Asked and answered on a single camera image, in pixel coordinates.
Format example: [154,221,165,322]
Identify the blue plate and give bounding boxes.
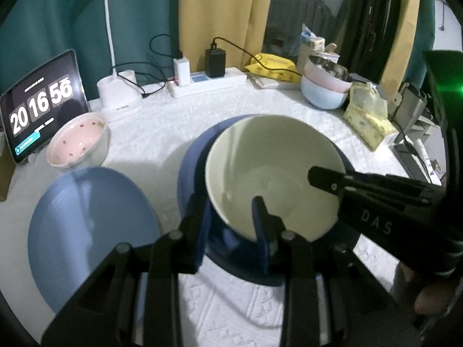
[27,167,161,313]

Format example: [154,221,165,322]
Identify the dark blue bowl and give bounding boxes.
[177,115,359,287]

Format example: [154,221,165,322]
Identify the cream bowl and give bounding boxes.
[205,115,345,241]

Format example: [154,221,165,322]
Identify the pink strawberry bowl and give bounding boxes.
[45,112,110,172]

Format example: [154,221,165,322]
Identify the stacked pink blue bowls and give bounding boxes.
[301,56,352,110]

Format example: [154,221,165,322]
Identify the person right hand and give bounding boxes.
[391,262,457,316]

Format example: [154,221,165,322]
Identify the steel thermos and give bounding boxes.
[388,82,427,134]

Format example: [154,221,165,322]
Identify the yellow tissue pack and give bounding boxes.
[343,82,399,152]

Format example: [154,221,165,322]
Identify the yellow curtain right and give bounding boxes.
[380,0,420,99]

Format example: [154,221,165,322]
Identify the yellow curtain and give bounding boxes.
[179,0,271,72]
[380,0,420,99]

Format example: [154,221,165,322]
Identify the cardboard box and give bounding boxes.
[0,146,16,202]

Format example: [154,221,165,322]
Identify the teal curtain right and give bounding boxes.
[407,0,436,89]

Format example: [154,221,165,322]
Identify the teal curtain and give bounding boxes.
[1,0,178,99]
[407,0,436,89]

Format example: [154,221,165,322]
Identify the white desk lamp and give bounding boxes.
[66,0,144,124]

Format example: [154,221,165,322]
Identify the white utensil basket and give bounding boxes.
[297,23,340,69]

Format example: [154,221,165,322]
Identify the yellow wipes pack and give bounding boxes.
[244,53,302,83]

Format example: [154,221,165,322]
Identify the tablet showing clock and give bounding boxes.
[1,49,89,164]

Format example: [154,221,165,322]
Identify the white power strip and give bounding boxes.
[167,67,247,98]

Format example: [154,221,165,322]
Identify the black power adapter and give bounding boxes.
[205,47,226,78]

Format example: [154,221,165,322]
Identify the yellow curtain left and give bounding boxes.
[179,0,271,72]

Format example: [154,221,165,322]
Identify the teal curtain left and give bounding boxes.
[1,0,178,99]

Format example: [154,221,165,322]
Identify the black charger cable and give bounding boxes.
[109,33,305,99]

